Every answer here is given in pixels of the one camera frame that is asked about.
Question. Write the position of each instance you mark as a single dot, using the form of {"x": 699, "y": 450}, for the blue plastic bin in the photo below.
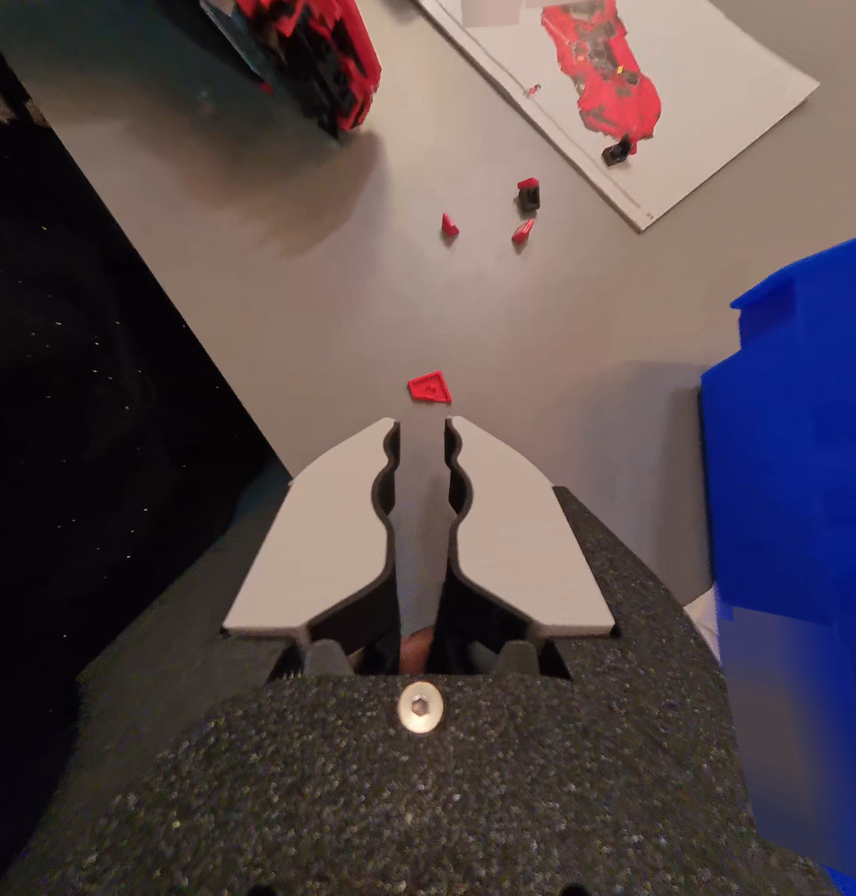
{"x": 798, "y": 490}

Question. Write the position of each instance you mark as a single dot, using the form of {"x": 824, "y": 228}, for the red lego wedge plate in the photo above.
{"x": 430, "y": 388}

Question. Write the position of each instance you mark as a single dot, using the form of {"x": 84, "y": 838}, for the lego instruction booklet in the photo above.
{"x": 714, "y": 77}

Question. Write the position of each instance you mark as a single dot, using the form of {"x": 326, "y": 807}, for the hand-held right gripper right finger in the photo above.
{"x": 533, "y": 560}

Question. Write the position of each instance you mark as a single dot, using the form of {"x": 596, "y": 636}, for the red lego tile yellow emblem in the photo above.
{"x": 524, "y": 232}

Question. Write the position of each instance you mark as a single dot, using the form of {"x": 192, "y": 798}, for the red lego car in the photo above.
{"x": 316, "y": 56}

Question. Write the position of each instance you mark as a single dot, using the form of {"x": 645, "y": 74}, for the white paper sheet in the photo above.
{"x": 704, "y": 623}

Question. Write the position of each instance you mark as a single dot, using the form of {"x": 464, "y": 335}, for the black lego piece red tip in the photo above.
{"x": 617, "y": 152}

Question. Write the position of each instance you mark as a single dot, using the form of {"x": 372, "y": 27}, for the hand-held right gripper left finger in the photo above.
{"x": 316, "y": 553}

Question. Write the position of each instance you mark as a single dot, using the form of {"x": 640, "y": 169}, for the person's right hand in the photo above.
{"x": 417, "y": 654}

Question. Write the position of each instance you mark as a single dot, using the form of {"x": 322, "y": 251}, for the black and red lego piece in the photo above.
{"x": 528, "y": 197}

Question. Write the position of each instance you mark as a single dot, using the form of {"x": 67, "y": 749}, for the red lego slope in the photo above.
{"x": 450, "y": 228}

